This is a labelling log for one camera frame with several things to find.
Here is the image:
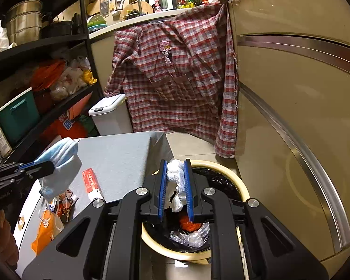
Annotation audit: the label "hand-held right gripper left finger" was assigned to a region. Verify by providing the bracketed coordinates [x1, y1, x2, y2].
[22, 160, 168, 280]

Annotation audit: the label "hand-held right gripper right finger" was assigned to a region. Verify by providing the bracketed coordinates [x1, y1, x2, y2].
[184, 159, 330, 280]

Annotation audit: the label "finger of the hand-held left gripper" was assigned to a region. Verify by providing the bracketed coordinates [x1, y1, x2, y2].
[0, 160, 51, 180]
[0, 162, 56, 190]

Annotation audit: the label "white tissue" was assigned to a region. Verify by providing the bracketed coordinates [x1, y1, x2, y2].
[166, 160, 193, 213]

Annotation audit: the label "blue face mask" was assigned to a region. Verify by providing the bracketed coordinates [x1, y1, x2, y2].
[34, 138, 80, 203]

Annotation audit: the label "beige round trash bin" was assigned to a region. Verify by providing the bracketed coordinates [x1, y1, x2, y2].
[141, 160, 250, 261]

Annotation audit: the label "person's left hand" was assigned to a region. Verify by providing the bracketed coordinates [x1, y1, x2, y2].
[0, 210, 19, 266]

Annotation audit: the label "orange wrapper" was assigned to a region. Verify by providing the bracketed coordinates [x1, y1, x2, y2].
[179, 216, 203, 234]

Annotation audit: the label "black bin liner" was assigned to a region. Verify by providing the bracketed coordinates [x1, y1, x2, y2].
[147, 165, 242, 253]

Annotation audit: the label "labelled jar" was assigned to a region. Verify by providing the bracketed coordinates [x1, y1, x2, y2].
[0, 122, 12, 158]

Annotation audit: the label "red snack wrapper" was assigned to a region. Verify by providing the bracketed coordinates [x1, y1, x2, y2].
[49, 189, 79, 222]

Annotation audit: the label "crumpled clear plastic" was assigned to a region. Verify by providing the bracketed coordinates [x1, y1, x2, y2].
[171, 223, 210, 248]

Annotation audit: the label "red and white carton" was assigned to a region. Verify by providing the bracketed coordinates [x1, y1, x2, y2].
[82, 168, 105, 202]

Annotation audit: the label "red orange sack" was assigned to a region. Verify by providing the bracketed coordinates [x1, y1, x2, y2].
[42, 117, 89, 140]

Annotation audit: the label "teal storage box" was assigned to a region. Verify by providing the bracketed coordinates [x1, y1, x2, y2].
[0, 89, 41, 144]

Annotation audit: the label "orange printed plastic bag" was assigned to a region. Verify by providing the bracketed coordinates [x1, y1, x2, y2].
[31, 207, 65, 256]

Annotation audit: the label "grey table mat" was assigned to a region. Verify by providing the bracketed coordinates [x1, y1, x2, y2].
[66, 131, 174, 231]

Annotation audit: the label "white lidded bin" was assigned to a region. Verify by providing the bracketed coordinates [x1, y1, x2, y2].
[88, 94, 133, 137]

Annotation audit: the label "clear plastic food bags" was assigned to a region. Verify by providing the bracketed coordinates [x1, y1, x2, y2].
[49, 58, 91, 100]

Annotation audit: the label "red plaid shirt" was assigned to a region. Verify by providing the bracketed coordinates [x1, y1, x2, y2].
[103, 1, 240, 158]

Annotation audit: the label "yellow packet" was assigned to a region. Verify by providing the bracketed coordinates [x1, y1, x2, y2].
[81, 69, 97, 86]

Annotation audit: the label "black shelf rack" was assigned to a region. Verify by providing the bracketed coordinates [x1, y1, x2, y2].
[0, 0, 104, 167]

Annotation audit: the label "black cooking pot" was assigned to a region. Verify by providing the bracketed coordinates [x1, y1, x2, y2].
[42, 20, 73, 38]

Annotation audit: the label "stacked steel pots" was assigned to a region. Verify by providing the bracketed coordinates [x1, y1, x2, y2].
[4, 0, 44, 44]

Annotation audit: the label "green dishes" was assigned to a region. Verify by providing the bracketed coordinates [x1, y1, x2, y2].
[87, 14, 107, 34]

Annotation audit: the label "beige kitchen cabinet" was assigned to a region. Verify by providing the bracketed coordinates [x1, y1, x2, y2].
[224, 0, 350, 269]

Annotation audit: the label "wooden cutting board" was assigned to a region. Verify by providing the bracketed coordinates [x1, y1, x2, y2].
[121, 1, 152, 16]

